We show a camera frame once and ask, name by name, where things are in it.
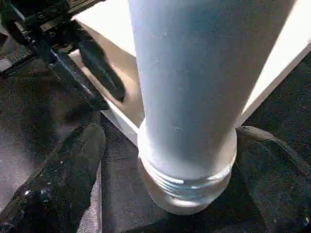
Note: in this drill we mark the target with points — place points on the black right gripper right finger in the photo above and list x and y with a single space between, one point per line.
274 189

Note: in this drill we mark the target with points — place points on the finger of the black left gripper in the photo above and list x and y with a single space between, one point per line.
104 72

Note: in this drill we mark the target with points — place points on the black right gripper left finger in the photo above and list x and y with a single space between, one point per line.
60 184

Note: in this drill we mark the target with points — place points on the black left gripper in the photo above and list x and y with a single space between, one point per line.
43 21

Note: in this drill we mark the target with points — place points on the white plastic table top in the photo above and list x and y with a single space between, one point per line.
109 24

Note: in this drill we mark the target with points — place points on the white plastic table leg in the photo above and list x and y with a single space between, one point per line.
182 72

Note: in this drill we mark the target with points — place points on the black mat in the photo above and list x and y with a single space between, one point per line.
36 109

